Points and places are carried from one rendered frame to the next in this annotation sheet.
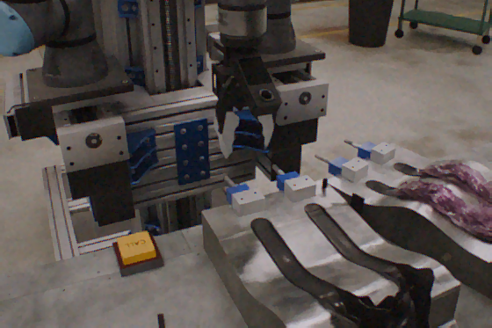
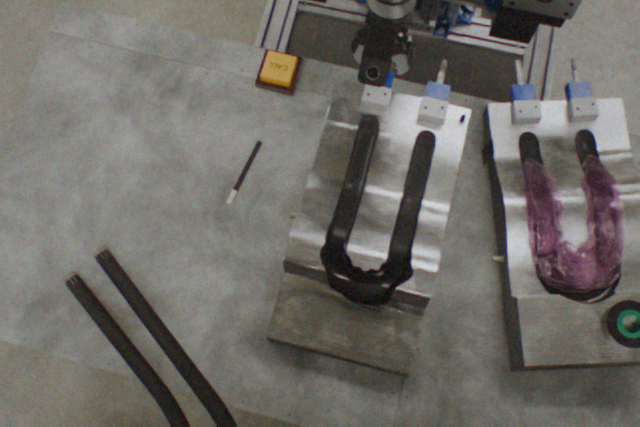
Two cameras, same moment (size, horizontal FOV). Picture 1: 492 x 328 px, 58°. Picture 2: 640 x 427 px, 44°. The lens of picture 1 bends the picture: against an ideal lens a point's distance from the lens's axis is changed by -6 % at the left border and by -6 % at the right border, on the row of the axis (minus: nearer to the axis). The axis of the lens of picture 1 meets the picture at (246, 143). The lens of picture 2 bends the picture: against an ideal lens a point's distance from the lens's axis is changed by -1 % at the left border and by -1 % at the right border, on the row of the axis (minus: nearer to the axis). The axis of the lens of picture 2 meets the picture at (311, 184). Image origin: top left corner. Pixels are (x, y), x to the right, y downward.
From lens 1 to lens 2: 92 cm
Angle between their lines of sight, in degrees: 49
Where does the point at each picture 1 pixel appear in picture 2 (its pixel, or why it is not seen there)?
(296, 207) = (413, 127)
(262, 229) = (367, 130)
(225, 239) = (330, 122)
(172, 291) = (282, 125)
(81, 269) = (230, 59)
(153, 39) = not seen: outside the picture
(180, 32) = not seen: outside the picture
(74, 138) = not seen: outside the picture
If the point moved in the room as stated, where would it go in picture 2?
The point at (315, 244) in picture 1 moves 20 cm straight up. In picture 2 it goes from (392, 175) to (401, 135)
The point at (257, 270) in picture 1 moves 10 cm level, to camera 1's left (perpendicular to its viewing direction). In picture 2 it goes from (330, 167) to (288, 135)
